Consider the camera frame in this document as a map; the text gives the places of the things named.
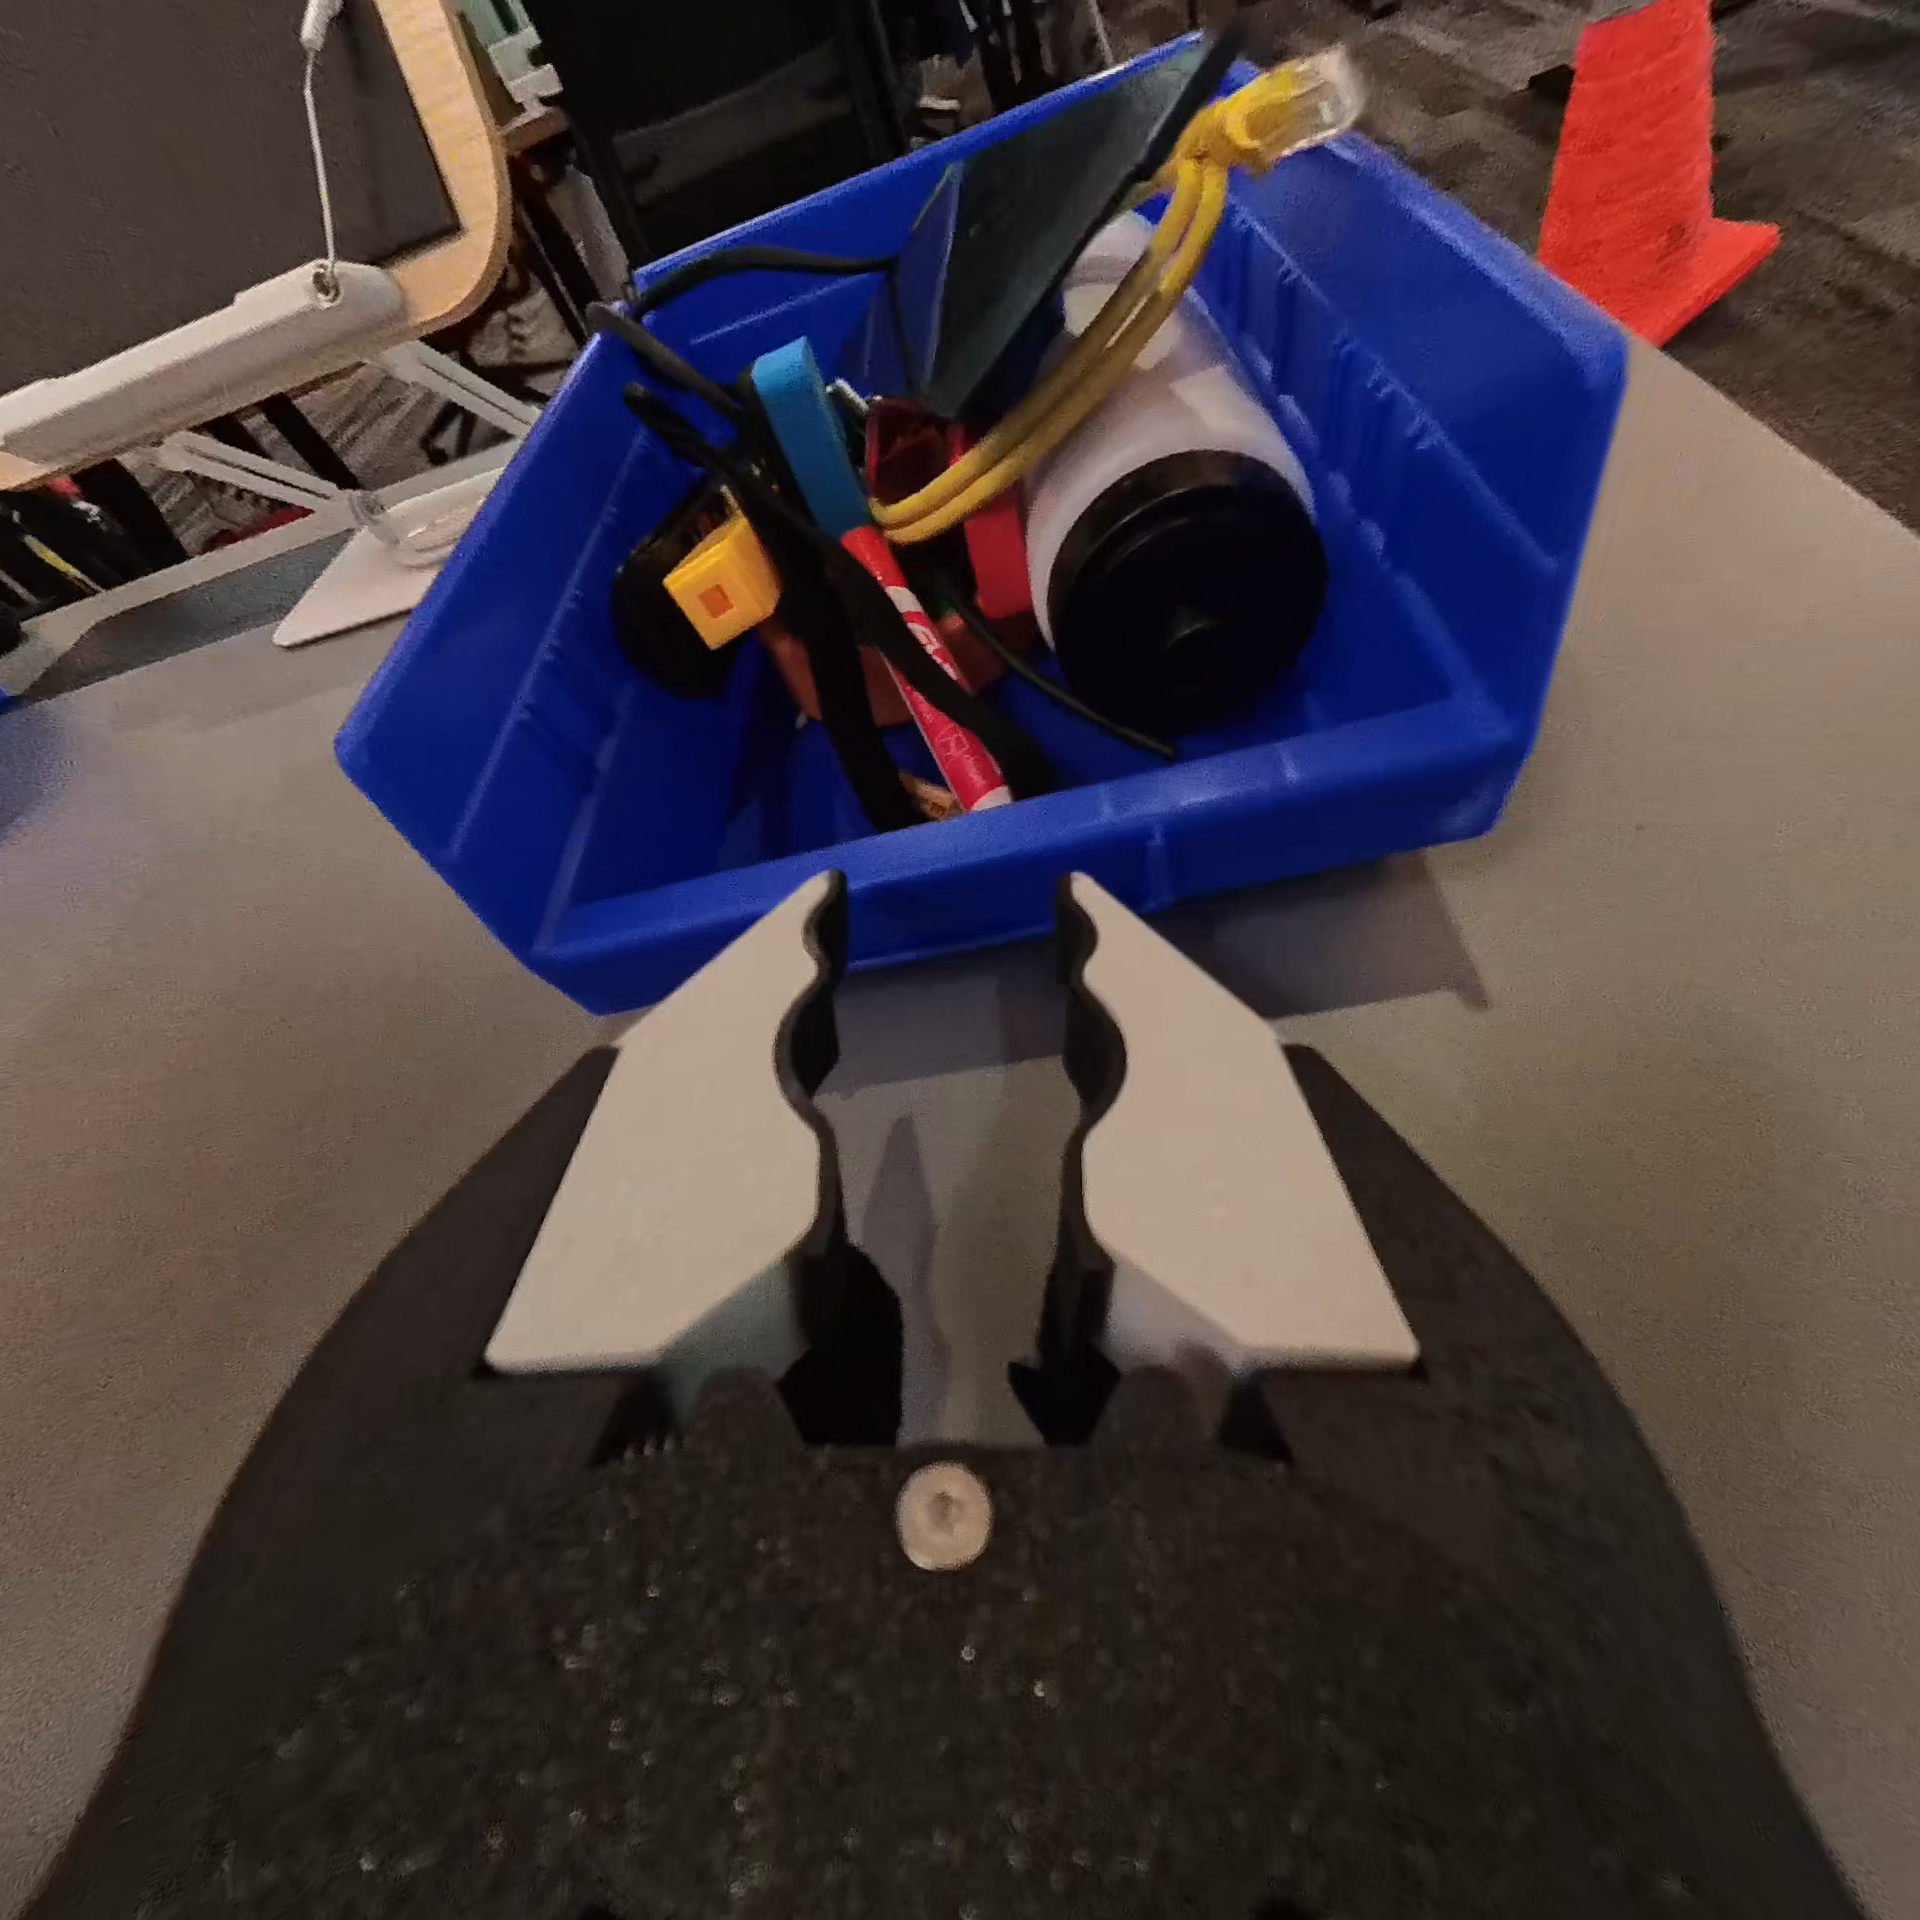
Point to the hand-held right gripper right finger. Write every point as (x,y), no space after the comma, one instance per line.
(1215,1200)

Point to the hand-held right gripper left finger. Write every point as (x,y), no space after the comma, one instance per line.
(674,1200)

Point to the copper black battery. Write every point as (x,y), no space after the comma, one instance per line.
(931,795)

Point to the red white marker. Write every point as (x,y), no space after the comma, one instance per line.
(931,691)

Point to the yellow orange square cup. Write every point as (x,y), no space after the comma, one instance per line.
(723,586)

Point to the blue bin with tag sticker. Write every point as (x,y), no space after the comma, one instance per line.
(1425,376)

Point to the black bar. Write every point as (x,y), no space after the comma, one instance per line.
(1035,224)

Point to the black round roll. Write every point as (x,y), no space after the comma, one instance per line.
(651,630)

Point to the white bottle black cap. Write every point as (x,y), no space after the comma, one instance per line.
(1184,434)

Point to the orange traffic cone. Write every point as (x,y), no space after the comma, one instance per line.
(1634,181)

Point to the black panel wooden edge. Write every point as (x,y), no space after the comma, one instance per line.
(181,149)

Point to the white tipped pin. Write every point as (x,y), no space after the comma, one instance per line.
(317,18)

